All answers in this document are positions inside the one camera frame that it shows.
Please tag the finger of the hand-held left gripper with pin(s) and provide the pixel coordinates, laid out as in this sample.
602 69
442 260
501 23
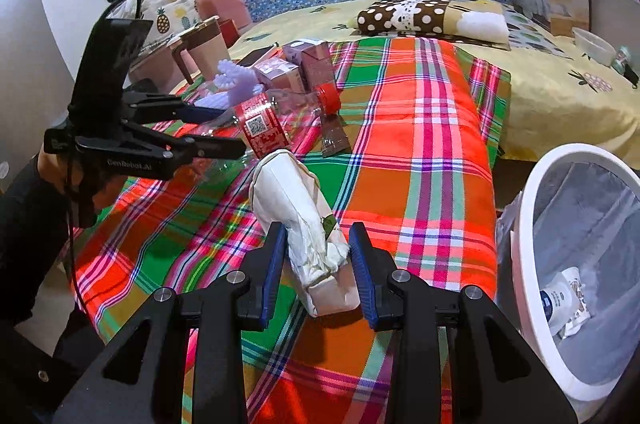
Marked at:
220 147
200 113

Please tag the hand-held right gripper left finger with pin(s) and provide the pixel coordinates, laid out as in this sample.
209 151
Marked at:
275 264

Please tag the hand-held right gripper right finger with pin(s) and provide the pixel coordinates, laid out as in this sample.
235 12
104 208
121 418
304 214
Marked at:
361 274

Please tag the clear plastic bottle red label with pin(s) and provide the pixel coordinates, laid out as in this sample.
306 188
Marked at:
262 128

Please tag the white paper bag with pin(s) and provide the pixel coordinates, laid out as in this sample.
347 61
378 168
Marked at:
300 224

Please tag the pink drink carton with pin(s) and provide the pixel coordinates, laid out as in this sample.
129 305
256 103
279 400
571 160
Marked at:
280 76
315 61

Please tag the white round bin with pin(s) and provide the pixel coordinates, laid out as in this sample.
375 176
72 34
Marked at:
530 254

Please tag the person's left hand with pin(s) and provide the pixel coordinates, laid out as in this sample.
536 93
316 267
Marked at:
50 168

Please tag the white smartphone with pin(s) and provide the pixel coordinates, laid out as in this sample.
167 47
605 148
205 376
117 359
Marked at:
255 56

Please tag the pineapple print bag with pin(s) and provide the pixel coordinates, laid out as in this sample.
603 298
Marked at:
165 11

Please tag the white refrigerator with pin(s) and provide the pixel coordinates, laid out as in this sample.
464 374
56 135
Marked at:
20 78

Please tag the small red box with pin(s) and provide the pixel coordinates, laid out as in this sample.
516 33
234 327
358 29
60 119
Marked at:
227 31

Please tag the small dark wrapper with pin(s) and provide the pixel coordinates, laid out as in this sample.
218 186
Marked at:
334 138

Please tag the plaid blanket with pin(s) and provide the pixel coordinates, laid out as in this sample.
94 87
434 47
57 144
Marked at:
415 153

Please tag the white blue snack packet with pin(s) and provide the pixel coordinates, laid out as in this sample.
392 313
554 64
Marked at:
557 299

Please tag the brown polka dot pillow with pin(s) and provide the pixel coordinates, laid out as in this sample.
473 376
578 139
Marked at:
400 16

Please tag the clear plastic bin liner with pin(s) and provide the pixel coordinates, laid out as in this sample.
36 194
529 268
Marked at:
590 224

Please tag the yellow bedsheet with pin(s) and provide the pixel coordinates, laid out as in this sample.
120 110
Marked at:
550 103

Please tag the fruit print white pillow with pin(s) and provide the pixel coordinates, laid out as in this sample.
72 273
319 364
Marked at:
530 33

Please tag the white bowl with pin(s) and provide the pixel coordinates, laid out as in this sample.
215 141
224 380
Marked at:
592 46

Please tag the small black device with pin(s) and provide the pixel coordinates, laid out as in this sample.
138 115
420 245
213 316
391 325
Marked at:
631 76

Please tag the small green bottle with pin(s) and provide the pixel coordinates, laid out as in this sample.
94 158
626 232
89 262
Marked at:
622 58

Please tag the white bed side panel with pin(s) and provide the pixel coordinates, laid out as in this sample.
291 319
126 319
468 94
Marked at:
612 13

